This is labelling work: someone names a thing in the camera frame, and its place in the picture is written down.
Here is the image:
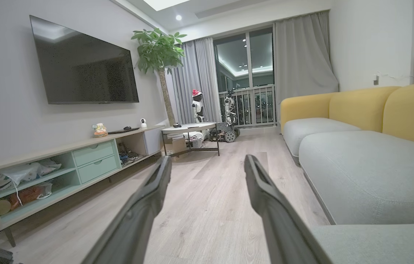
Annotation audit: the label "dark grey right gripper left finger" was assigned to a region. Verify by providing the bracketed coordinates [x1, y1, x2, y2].
[81, 156, 172, 264]

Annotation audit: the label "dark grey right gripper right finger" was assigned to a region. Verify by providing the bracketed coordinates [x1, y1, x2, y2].
[244, 155, 334, 264]

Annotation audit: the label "grey sofa seat cushion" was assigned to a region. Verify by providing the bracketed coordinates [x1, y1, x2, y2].
[311, 223, 414, 264]
[283, 117, 361, 158]

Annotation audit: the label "mint green cabinet drawer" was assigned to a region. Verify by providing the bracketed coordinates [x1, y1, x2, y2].
[73, 140, 115, 166]
[78, 155, 120, 184]

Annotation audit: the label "cardboard box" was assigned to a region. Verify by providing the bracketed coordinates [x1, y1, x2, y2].
[165, 137, 187, 157]

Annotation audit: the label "black keyboard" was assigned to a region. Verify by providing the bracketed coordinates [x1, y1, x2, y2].
[108, 127, 140, 135]

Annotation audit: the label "small colourful figurine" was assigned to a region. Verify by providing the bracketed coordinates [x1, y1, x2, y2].
[92, 123, 108, 138]

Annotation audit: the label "round white coffee table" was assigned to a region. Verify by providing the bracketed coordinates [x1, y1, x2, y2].
[161, 122, 220, 157]

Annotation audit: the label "yellow and grey sofa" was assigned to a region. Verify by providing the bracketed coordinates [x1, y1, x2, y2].
[298, 131, 414, 225]

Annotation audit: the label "white robot with red hat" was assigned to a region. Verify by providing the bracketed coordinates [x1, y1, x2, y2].
[191, 89, 209, 140]

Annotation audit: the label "yellow sofa end backrest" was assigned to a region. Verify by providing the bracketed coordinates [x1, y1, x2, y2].
[280, 93, 336, 133]

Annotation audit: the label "white robot on wheeled base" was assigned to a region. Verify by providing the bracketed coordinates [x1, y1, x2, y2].
[212, 89, 241, 143]

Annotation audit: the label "wood and mint TV cabinet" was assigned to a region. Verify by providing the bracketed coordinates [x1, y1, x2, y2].
[0, 125, 167, 247]

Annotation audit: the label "orange plastic bag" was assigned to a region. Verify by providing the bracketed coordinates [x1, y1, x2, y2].
[9, 182, 52, 210]

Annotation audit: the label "white plastic bag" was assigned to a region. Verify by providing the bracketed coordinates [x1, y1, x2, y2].
[0, 158, 62, 185]

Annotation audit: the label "narrow grey curtain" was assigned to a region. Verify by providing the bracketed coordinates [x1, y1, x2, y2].
[170, 37, 222, 125]

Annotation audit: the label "glass balcony door with railing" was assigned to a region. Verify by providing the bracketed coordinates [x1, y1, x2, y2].
[213, 26, 277, 128]

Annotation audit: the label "green potted money tree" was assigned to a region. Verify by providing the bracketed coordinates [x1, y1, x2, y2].
[131, 27, 188, 127]

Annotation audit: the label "wide grey curtain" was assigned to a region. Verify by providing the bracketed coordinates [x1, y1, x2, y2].
[274, 10, 339, 114]

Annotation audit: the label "tangled cables in cabinet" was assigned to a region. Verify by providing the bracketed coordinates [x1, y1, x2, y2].
[118, 143, 146, 164]

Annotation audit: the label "black wall-mounted television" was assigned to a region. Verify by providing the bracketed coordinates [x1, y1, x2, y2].
[30, 15, 140, 105]

